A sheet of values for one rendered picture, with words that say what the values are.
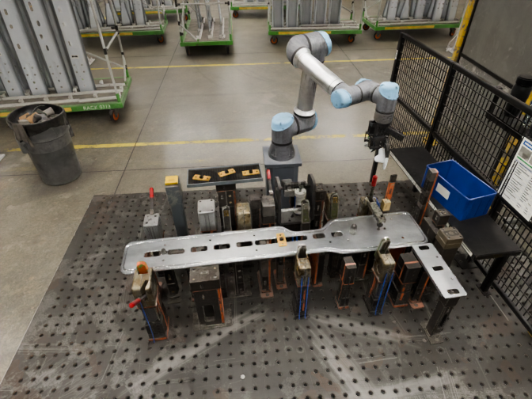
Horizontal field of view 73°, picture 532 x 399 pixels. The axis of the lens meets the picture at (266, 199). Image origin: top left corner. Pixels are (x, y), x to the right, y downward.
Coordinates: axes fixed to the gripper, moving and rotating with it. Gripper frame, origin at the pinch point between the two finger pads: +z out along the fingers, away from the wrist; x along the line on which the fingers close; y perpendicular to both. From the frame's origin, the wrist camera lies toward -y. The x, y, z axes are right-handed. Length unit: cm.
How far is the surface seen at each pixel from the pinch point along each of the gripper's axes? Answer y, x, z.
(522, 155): -54, 17, -8
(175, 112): 129, -354, 129
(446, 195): -35.8, 5.7, 20.2
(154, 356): 107, 45, 59
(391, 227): -6.4, 13.9, 29.4
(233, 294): 71, 18, 59
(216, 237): 76, 7, 29
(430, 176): -28.6, -0.4, 12.4
